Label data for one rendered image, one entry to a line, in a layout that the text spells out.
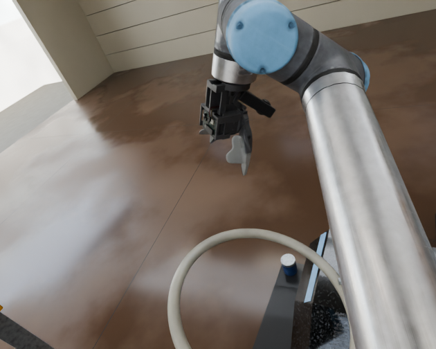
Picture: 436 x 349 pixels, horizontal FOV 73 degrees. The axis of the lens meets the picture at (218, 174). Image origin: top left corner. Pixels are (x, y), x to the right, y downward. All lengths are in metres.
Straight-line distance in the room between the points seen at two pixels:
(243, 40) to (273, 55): 0.05
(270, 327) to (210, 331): 0.41
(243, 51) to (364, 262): 0.29
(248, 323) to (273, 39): 1.96
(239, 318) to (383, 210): 1.96
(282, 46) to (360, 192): 0.22
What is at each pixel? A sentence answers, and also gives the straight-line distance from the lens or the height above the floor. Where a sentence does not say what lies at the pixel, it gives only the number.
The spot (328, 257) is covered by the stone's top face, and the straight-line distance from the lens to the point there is 1.32.
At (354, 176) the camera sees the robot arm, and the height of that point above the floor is 1.73.
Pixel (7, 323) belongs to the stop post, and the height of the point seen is 0.92.
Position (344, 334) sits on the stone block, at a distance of 1.24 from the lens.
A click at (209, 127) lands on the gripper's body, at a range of 0.63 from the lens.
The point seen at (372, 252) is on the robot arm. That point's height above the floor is 1.71.
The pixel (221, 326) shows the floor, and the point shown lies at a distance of 2.24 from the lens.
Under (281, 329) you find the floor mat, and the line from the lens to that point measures 2.13.
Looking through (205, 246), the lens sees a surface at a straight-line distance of 0.89.
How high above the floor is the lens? 1.96
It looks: 36 degrees down
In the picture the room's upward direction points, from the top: 20 degrees counter-clockwise
